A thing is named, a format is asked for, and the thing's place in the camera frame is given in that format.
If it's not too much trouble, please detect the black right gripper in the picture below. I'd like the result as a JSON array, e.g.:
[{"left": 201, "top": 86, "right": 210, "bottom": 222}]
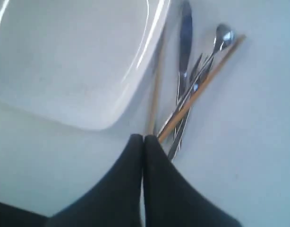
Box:
[{"left": 0, "top": 202, "right": 48, "bottom": 227}]

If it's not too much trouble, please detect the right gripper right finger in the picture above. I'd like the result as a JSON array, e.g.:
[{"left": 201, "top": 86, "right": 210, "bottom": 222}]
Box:
[{"left": 143, "top": 135, "right": 241, "bottom": 227}]

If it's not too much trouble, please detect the steel fork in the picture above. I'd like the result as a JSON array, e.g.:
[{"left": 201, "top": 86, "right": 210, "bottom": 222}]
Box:
[{"left": 174, "top": 54, "right": 213, "bottom": 139}]

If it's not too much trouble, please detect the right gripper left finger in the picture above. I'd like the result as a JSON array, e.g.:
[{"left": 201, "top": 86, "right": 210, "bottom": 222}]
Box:
[{"left": 45, "top": 134, "right": 143, "bottom": 227}]

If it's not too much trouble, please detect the wooden chopstick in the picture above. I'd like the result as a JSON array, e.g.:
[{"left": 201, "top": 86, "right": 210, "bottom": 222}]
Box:
[
  {"left": 157, "top": 34, "right": 246, "bottom": 143},
  {"left": 147, "top": 26, "right": 167, "bottom": 134}
]

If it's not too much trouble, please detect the steel table knife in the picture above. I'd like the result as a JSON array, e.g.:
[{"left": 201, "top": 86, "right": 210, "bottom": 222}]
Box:
[{"left": 177, "top": 0, "right": 193, "bottom": 103}]

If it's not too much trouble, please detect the white square plate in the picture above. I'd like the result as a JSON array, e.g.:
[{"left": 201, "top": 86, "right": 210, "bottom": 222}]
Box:
[{"left": 0, "top": 0, "right": 171, "bottom": 131}]

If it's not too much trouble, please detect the steel spoon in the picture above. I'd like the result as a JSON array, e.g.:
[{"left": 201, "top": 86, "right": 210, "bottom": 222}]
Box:
[{"left": 168, "top": 23, "right": 235, "bottom": 160}]

